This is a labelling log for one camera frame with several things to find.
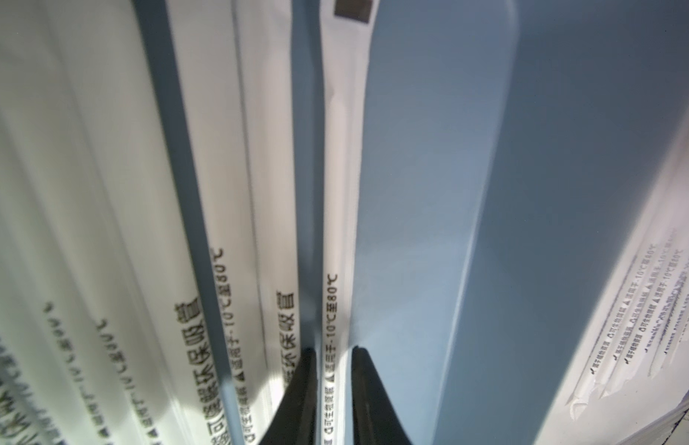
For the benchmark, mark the blue storage tray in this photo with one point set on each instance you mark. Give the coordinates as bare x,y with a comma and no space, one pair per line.
508,150

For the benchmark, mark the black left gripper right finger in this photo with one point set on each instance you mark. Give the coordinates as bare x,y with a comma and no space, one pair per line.
374,418

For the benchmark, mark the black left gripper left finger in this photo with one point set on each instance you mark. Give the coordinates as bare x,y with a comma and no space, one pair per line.
295,420

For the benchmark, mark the straw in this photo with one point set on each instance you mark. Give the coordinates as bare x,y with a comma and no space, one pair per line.
346,29
647,325
39,136
235,70
619,326
107,68

